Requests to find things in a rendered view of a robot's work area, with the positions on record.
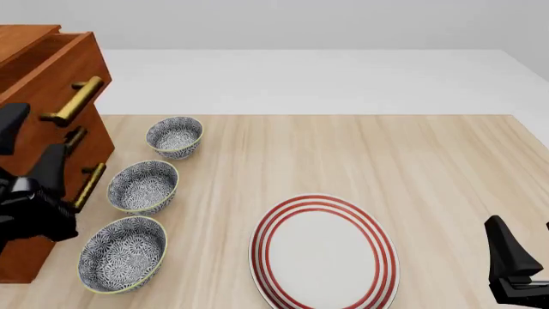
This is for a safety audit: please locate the white plate with red rings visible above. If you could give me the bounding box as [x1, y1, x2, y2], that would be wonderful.
[248, 192, 401, 309]

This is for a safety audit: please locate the dark shaded brass handle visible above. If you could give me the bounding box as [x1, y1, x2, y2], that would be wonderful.
[63, 126, 89, 152]

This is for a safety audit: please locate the small blue patterned bowl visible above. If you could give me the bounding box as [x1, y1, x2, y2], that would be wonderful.
[145, 116, 204, 161]

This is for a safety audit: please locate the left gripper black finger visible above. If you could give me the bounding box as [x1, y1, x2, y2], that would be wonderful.
[26, 142, 70, 203]
[0, 102, 32, 156]

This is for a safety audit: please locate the slim brass handle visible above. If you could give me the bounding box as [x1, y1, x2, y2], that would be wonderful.
[69, 161, 107, 214]

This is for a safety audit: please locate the wooden drawer with bright handle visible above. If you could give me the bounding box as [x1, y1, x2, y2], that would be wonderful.
[0, 31, 113, 181]

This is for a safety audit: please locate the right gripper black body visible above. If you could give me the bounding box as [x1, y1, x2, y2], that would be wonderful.
[488, 272, 549, 306]

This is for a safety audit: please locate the wooden drawer with slim handle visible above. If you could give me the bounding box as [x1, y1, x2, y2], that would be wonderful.
[0, 126, 117, 285]

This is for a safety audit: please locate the wooden drawer with dark handle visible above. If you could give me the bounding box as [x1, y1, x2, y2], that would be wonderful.
[8, 104, 108, 207]

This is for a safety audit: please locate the wooden cabinet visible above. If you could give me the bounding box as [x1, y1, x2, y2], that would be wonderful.
[0, 24, 117, 285]

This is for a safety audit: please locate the large blue patterned bowl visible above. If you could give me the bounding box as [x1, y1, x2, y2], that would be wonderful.
[76, 215, 168, 295]

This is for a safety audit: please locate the medium blue patterned bowl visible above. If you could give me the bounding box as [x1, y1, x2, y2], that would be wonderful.
[106, 160, 180, 217]

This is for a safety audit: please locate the long bright brass handle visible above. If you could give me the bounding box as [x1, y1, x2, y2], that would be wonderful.
[39, 75, 106, 128]

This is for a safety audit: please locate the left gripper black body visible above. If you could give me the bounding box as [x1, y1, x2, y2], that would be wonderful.
[0, 167, 80, 255]

